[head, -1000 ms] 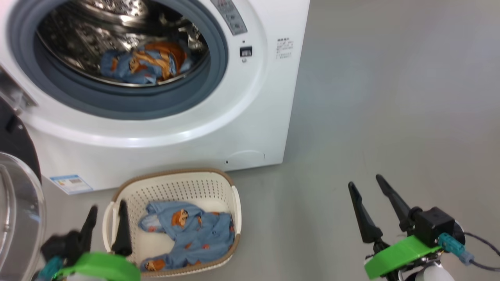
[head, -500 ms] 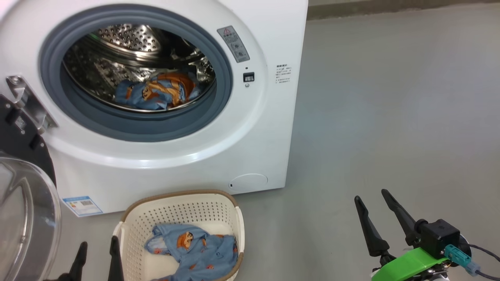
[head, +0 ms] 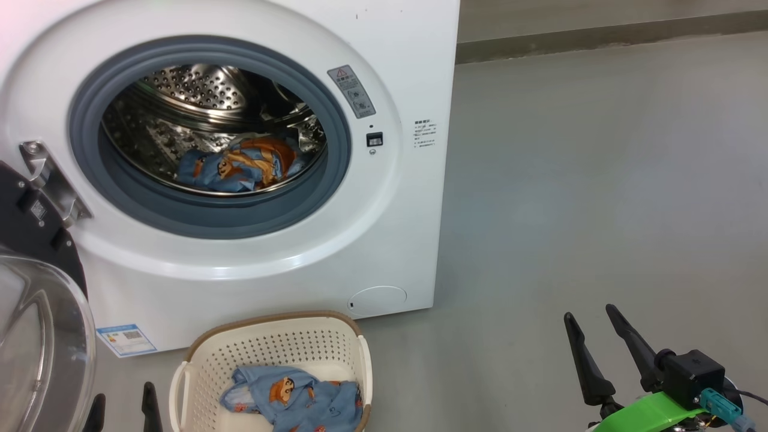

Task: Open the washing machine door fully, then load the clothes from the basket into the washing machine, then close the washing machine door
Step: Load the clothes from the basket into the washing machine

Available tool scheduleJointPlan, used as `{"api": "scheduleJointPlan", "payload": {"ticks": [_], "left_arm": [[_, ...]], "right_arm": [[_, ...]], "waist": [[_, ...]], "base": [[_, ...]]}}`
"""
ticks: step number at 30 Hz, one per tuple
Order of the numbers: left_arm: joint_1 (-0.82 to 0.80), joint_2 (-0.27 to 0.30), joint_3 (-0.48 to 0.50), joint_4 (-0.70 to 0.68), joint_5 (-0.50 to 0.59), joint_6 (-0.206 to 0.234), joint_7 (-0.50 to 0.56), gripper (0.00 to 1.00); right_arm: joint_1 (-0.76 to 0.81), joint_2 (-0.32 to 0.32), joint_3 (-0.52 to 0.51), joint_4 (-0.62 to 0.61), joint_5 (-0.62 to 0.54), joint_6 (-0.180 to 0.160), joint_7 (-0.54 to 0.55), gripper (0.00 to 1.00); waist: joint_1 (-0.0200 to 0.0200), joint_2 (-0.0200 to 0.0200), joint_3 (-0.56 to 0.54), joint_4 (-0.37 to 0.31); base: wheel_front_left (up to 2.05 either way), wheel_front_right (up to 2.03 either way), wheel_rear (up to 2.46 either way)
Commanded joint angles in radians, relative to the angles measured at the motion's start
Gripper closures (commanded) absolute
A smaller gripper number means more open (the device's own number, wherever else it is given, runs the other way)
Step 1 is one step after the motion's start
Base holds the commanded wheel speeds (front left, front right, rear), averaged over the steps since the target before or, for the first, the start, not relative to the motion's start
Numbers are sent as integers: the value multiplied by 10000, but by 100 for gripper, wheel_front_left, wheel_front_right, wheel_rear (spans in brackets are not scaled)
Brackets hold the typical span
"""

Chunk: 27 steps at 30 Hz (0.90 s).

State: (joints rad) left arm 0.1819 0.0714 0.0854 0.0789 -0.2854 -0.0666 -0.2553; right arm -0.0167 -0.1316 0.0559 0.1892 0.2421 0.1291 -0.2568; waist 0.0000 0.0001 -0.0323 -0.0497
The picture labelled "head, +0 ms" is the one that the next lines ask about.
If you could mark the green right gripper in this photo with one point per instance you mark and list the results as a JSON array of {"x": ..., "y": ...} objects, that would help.
[{"x": 654, "y": 414}]

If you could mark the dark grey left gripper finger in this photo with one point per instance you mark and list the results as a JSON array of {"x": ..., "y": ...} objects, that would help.
[
  {"x": 151, "y": 414},
  {"x": 96, "y": 417}
]

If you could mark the round black glass washer door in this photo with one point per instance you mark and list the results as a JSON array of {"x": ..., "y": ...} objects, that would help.
[{"x": 42, "y": 336}]

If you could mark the blue cartoon print garment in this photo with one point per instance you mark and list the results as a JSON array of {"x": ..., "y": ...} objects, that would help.
[
  {"x": 246, "y": 168},
  {"x": 288, "y": 399}
]

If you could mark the cream perforated basket brown rim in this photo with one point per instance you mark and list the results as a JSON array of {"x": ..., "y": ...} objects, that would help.
[{"x": 270, "y": 342}]

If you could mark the grey rubber door gasket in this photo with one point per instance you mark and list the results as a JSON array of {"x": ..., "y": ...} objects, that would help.
[{"x": 210, "y": 219}]

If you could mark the silver metal door hinge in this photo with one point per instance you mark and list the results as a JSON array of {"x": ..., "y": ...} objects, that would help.
[{"x": 51, "y": 177}]

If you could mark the white front-load washing machine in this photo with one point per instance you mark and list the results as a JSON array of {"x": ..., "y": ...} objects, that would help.
[{"x": 390, "y": 228}]

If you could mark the black door latch socket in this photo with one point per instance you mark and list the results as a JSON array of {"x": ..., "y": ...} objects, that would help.
[{"x": 374, "y": 140}]

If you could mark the blue energy label sticker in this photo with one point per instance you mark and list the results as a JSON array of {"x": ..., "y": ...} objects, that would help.
[{"x": 127, "y": 340}]

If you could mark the round white filter cover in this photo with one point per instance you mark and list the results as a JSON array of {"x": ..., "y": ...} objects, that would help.
[{"x": 378, "y": 301}]

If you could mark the perforated steel drum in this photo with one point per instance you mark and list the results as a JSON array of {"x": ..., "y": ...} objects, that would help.
[{"x": 180, "y": 102}]

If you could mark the grey warning sticker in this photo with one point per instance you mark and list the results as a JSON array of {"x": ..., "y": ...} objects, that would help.
[{"x": 352, "y": 91}]

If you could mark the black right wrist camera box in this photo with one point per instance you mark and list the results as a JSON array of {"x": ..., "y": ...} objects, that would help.
[{"x": 690, "y": 375}]

